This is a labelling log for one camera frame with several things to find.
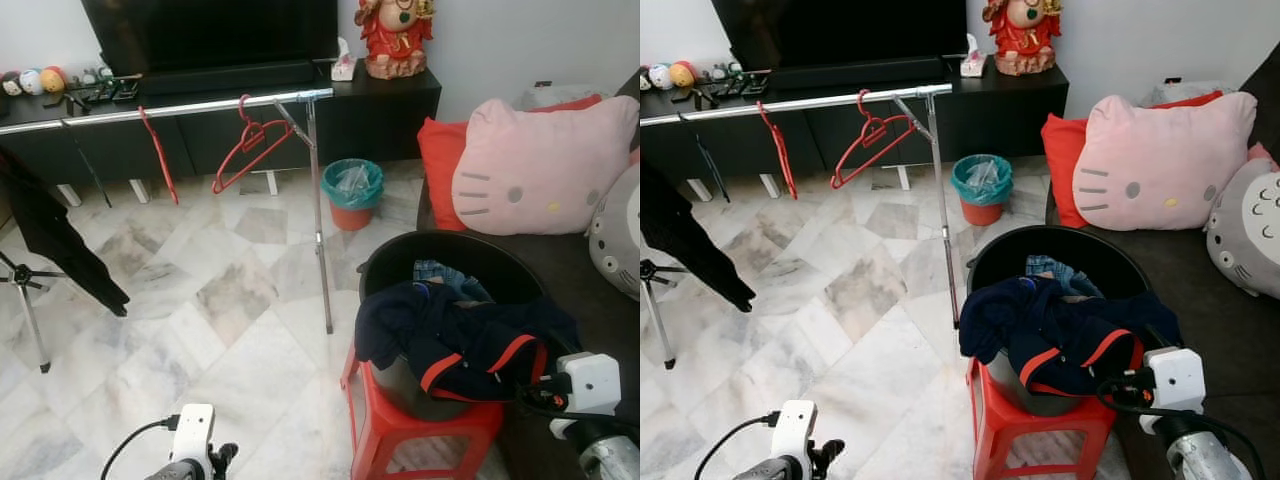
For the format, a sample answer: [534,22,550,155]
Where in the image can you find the navy garment red stripes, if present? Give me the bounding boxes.
[354,280,583,403]
[958,275,1183,398]

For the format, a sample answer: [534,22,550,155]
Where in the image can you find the red plastic hanger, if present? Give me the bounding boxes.
[138,105,181,206]
[832,90,919,191]
[756,100,799,199]
[211,95,298,196]

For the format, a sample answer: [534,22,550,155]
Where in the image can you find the dark brown sofa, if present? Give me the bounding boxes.
[1040,40,1280,480]
[415,70,641,480]

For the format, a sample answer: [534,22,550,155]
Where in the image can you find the red plastic stool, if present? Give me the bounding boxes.
[965,355,1118,480]
[340,345,506,480]

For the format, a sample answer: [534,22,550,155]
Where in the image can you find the blue plaid cloth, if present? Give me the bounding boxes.
[413,260,493,303]
[1022,254,1101,298]

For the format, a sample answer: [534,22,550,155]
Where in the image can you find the grey Totoro plush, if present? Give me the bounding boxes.
[587,160,641,301]
[1205,143,1280,299]

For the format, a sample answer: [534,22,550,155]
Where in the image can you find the orange bin green liner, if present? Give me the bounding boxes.
[950,153,1014,227]
[320,158,385,233]

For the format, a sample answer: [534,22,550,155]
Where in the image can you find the pink Hello Kitty pillow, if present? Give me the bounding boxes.
[452,95,641,237]
[1072,92,1258,232]

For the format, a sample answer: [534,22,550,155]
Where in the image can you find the red cushion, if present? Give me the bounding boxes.
[417,93,606,233]
[1040,90,1226,229]

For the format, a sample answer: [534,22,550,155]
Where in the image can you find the grey lace-covered side table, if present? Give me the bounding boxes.
[518,83,606,109]
[1140,80,1226,106]

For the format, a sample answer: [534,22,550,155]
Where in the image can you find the black TV console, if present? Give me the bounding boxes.
[640,62,1069,206]
[0,65,442,211]

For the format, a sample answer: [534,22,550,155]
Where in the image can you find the silver metal clothes rack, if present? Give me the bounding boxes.
[640,83,961,369]
[0,88,336,374]

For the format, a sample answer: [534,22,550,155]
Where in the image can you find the green circuit board device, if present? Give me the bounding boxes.
[715,72,771,99]
[90,78,141,104]

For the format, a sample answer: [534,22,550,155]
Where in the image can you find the white tissue box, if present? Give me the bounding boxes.
[958,33,988,78]
[330,37,358,81]

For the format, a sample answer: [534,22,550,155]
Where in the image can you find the red laughing Buddha statue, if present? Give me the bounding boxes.
[352,0,436,81]
[982,0,1064,77]

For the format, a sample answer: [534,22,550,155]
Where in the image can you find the black soundbar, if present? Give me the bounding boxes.
[770,55,949,91]
[140,60,319,96]

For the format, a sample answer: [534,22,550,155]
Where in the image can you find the black flat-screen television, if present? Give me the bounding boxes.
[712,0,969,69]
[80,0,339,76]

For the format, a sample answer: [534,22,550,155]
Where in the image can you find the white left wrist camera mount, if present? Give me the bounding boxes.
[172,403,216,480]
[772,400,819,480]

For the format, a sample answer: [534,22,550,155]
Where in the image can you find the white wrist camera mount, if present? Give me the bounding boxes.
[172,403,216,480]
[555,352,623,419]
[772,400,819,480]
[1140,347,1208,413]

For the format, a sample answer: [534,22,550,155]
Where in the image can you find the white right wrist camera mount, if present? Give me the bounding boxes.
[1140,347,1208,413]
[555,352,623,419]

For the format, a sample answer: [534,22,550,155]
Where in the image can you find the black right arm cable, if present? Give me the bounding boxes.
[1097,375,1266,480]
[515,385,641,443]

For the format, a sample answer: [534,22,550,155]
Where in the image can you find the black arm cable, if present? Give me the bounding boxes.
[1097,375,1266,480]
[100,415,181,480]
[693,412,781,480]
[515,385,641,443]

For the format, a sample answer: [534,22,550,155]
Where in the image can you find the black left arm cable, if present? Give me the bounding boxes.
[100,415,181,480]
[693,412,781,480]

